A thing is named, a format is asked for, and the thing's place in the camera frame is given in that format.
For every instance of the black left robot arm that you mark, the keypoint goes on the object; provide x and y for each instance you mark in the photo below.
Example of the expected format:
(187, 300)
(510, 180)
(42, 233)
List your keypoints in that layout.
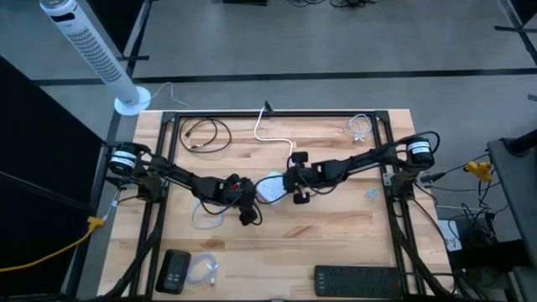
(180, 176)

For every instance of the black table frame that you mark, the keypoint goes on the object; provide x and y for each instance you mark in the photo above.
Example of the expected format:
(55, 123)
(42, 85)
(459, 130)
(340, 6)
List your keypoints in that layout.
(319, 113)

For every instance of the white tower fan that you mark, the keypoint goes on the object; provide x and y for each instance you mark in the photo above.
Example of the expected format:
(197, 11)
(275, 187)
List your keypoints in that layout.
(96, 54)

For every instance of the black equipment box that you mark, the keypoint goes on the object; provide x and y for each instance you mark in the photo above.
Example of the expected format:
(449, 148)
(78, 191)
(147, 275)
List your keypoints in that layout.
(482, 251)

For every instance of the black partition panel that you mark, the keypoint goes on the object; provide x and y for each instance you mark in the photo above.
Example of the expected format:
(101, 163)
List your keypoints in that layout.
(38, 168)
(121, 17)

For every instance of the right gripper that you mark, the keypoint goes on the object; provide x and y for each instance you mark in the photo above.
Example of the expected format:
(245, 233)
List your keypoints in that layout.
(304, 176)

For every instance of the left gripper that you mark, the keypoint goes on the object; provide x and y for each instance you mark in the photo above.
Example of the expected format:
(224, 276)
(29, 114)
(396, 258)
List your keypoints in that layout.
(239, 197)

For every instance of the grey side table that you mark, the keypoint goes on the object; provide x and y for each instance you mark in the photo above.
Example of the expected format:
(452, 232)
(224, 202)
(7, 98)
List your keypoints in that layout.
(516, 189)

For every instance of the white charger adapter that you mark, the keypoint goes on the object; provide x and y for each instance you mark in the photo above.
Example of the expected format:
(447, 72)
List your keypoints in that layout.
(371, 193)

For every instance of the white paper label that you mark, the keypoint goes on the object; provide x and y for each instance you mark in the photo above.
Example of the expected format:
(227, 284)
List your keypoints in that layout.
(451, 242)

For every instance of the yellow connector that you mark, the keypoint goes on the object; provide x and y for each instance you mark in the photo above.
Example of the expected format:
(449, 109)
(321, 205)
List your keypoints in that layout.
(478, 170)

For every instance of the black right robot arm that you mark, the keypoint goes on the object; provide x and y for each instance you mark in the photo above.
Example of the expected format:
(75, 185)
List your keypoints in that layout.
(365, 161)

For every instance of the small black power strip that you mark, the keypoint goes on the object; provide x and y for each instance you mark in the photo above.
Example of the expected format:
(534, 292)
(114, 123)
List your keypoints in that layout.
(173, 272)

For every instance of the long black power strip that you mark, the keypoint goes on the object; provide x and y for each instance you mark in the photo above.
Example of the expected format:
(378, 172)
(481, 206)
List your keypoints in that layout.
(356, 282)

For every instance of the white cube power strip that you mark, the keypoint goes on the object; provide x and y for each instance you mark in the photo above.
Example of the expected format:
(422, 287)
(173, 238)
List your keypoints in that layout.
(270, 191)

